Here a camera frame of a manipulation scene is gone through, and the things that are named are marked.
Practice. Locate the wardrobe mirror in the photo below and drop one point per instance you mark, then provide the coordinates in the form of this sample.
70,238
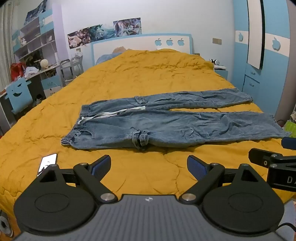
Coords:
255,30

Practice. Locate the teal wall poster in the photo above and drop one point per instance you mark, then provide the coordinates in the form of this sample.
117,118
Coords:
101,33

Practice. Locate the blue chair with face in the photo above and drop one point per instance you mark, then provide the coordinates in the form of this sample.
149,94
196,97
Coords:
19,95

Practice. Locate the white desk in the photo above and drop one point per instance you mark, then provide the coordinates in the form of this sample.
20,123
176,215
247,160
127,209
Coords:
34,76

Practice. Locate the dark pink wall poster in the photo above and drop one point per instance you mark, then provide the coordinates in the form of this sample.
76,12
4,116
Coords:
78,40

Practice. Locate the black and white headphones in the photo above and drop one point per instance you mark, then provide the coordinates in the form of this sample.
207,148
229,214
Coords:
215,61

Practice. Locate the white and blue shelf unit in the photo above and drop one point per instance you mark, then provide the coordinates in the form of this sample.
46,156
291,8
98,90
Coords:
34,39

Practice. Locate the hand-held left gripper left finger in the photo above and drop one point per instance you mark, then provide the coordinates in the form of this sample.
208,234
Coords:
101,166

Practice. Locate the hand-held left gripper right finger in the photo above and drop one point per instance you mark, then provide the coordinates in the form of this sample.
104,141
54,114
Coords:
196,166

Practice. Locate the poster on shelf unit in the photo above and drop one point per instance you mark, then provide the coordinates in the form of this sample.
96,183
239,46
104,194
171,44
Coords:
37,10

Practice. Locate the white curtain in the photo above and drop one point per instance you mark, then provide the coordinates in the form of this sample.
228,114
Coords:
4,51

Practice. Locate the pale blue wall poster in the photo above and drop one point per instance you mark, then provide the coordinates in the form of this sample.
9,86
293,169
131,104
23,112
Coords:
127,26

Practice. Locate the white and blue headboard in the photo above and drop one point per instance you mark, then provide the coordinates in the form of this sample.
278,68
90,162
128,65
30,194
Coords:
138,42

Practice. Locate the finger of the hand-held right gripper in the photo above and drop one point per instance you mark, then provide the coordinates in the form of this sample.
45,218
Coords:
290,143
261,157

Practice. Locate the grey trolley cart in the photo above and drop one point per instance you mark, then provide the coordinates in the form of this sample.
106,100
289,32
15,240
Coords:
70,70

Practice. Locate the yellow quilted blanket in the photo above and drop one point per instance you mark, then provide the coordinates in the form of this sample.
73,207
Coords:
148,76

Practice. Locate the blue pillow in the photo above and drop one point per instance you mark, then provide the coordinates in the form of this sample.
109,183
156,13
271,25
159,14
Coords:
106,58

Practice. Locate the green packet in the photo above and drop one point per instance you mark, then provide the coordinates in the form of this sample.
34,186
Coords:
291,126

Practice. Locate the smartphone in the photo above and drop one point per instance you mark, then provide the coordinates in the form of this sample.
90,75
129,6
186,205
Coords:
47,163

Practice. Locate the cream plush toy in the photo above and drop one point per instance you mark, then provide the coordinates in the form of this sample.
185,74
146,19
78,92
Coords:
119,49

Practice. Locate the red bag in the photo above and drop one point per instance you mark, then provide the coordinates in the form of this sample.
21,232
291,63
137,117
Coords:
16,70

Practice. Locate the blue nightstand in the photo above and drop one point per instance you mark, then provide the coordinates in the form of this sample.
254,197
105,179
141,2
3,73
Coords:
220,71

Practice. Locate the cartoon printed cloth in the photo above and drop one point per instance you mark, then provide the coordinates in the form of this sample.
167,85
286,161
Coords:
4,226

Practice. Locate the blue wardrobe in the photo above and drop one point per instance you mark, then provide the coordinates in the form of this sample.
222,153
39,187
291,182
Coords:
275,74

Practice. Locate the cream round ball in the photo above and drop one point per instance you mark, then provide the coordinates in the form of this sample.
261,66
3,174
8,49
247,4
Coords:
44,63

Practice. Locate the white plastic bag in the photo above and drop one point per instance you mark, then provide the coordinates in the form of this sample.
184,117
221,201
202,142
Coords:
31,70

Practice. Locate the blue denim pants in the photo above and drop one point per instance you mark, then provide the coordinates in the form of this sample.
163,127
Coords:
175,125

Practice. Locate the wall switch plate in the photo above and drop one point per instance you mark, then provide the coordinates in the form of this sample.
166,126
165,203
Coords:
217,41

